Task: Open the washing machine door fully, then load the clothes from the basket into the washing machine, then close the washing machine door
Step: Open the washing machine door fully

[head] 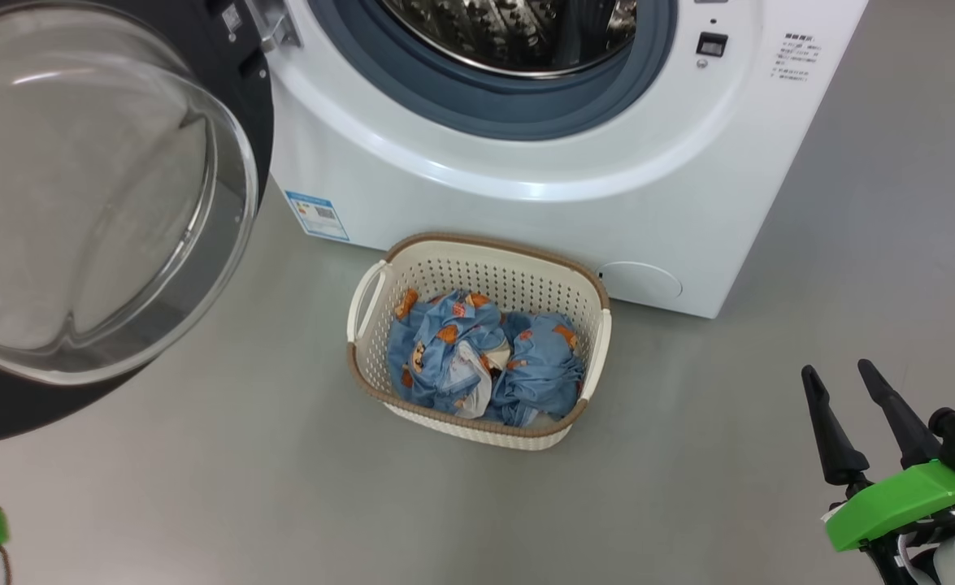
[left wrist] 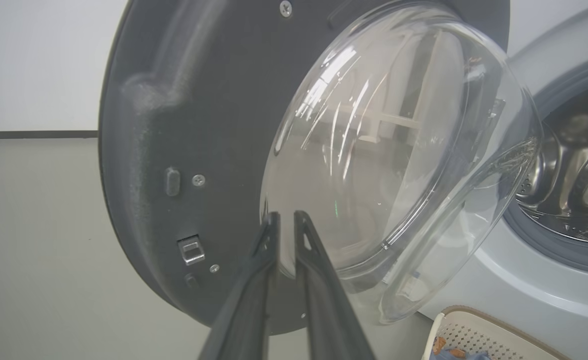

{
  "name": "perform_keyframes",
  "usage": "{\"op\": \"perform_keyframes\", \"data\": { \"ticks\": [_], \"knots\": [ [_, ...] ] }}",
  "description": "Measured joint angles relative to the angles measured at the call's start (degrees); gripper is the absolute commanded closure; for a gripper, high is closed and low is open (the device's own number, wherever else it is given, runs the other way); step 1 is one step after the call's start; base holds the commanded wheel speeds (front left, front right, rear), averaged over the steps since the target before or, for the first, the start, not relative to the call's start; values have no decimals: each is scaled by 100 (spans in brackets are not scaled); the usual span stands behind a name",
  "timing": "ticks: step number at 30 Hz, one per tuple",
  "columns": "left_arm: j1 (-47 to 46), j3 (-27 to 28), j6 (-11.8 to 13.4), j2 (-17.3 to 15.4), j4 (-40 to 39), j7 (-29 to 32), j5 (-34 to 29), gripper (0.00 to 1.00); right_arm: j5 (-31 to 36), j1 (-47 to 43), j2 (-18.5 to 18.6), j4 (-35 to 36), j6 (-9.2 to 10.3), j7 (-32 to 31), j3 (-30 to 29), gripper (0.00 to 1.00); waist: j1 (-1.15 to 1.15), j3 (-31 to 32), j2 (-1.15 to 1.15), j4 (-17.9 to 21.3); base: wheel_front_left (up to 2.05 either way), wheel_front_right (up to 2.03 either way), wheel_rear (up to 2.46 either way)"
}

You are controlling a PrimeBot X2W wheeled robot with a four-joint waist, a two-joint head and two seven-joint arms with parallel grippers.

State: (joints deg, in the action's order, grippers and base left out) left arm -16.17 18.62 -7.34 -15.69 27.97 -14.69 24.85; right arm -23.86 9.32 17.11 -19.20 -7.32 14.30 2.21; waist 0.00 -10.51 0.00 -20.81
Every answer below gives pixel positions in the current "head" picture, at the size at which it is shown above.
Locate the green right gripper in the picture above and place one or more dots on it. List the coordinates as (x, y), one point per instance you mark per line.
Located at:
(900, 504)

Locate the blue printed garment orange bears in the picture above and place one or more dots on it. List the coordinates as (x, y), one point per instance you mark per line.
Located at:
(546, 366)

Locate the black round glass washer door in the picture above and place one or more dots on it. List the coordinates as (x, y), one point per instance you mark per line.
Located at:
(103, 195)

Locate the blue printed garment white lining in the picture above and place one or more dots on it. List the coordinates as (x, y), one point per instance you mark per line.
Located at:
(436, 357)

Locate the white front-load washing machine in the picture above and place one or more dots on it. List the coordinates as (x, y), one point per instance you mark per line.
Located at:
(607, 195)

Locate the stainless steel washer drum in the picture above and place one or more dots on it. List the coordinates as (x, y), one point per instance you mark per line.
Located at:
(510, 32)

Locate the metal door hinge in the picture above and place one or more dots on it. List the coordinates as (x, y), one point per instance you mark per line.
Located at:
(274, 28)

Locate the round filter cover panel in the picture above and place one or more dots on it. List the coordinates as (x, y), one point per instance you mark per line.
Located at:
(640, 280)

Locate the black printed text label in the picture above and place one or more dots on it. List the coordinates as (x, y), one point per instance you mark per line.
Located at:
(798, 57)

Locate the cream perforated laundry basket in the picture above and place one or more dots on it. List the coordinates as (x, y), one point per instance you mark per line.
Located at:
(493, 272)

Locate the blue energy label sticker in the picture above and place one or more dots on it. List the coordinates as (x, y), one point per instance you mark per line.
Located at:
(317, 215)

